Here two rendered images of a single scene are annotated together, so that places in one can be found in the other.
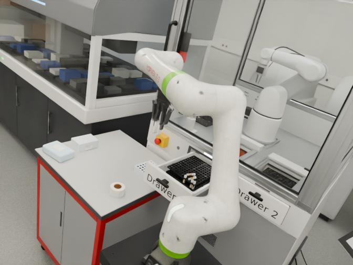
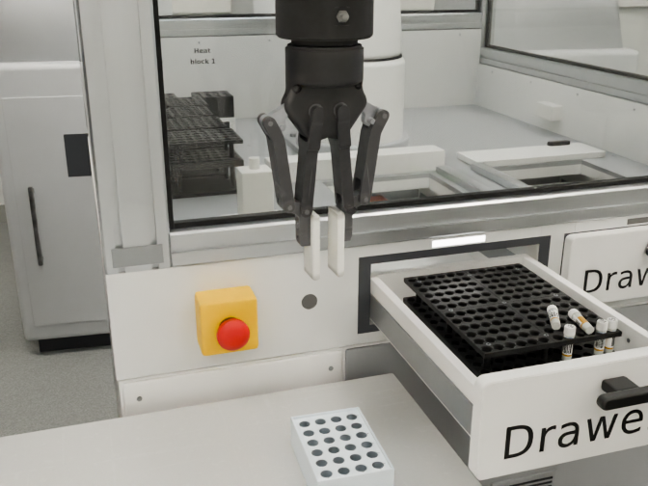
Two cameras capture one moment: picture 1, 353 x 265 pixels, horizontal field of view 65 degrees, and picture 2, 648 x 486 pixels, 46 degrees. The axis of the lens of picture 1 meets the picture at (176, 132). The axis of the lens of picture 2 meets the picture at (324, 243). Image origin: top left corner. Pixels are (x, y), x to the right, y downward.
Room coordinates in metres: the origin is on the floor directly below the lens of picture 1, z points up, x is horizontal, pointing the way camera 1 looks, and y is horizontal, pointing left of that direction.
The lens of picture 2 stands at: (0.88, 0.70, 1.30)
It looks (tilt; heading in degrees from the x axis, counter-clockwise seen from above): 20 degrees down; 307
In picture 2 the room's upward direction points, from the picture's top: straight up
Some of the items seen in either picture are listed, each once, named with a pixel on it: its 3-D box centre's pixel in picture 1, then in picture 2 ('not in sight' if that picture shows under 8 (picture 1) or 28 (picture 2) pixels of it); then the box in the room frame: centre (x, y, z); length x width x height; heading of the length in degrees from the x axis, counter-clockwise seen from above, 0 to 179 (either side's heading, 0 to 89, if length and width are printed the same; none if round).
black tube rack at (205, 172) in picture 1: (192, 173); (502, 325); (1.22, -0.13, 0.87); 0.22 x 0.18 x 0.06; 144
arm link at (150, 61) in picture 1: (157, 69); not in sight; (1.16, 0.14, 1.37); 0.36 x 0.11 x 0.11; 32
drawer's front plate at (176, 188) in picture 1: (166, 185); (603, 404); (1.06, -0.01, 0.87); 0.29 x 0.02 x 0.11; 54
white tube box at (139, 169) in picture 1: (147, 169); (339, 455); (1.30, 0.11, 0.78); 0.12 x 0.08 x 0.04; 142
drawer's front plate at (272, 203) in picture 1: (257, 198); (647, 260); (1.14, -0.46, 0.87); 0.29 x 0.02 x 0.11; 54
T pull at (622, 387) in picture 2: (164, 182); (624, 391); (1.04, 0.00, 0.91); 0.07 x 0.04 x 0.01; 54
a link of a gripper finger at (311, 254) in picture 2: (156, 126); (311, 244); (1.34, 0.11, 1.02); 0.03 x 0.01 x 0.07; 147
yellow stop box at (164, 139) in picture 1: (161, 140); (227, 321); (1.50, 0.08, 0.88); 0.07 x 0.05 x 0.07; 54
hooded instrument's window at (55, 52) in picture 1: (89, 41); not in sight; (2.60, 0.99, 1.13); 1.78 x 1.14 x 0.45; 54
